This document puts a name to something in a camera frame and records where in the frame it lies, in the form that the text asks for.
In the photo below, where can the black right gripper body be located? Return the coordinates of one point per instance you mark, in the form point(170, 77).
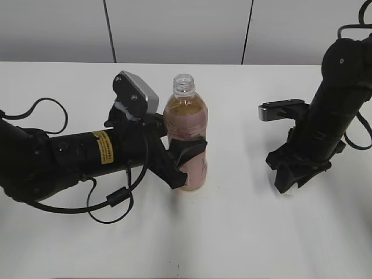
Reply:
point(307, 150)

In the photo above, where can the pink label tea bottle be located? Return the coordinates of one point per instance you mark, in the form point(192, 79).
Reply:
point(186, 119)

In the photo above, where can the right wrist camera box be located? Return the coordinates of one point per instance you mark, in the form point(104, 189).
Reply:
point(286, 109)

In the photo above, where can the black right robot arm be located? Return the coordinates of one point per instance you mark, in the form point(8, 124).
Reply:
point(320, 127)

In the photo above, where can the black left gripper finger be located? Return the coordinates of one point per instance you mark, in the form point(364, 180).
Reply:
point(184, 151)
point(168, 170)

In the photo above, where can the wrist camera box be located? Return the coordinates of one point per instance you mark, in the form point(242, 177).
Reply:
point(286, 109)
point(134, 97)

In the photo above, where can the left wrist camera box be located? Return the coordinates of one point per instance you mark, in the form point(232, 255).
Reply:
point(134, 97)

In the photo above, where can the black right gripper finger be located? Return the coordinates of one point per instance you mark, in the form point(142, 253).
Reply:
point(309, 174)
point(286, 177)

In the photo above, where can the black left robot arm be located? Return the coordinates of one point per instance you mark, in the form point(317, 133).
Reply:
point(36, 164)

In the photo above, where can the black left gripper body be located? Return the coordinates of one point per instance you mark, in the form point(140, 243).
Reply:
point(138, 140)

